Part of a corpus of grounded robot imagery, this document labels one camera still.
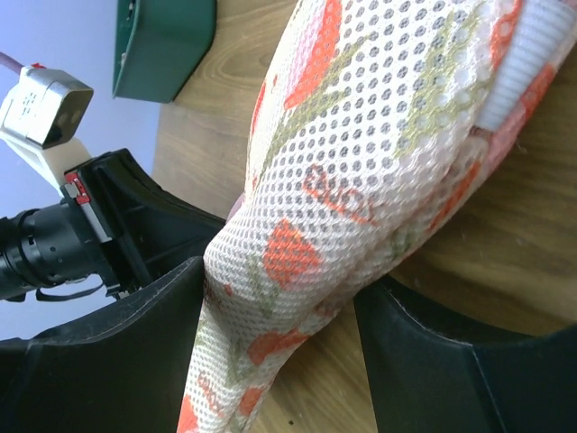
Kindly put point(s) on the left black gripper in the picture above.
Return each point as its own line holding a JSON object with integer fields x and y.
{"x": 114, "y": 221}

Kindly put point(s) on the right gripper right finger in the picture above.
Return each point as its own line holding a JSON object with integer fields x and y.
{"x": 431, "y": 369}

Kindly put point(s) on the pink floral laundry bag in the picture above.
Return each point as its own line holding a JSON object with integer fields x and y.
{"x": 374, "y": 124}

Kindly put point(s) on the green compartment tray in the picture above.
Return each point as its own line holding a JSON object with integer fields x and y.
{"x": 158, "y": 46}

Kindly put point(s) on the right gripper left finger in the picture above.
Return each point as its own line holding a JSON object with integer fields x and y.
{"x": 121, "y": 368}

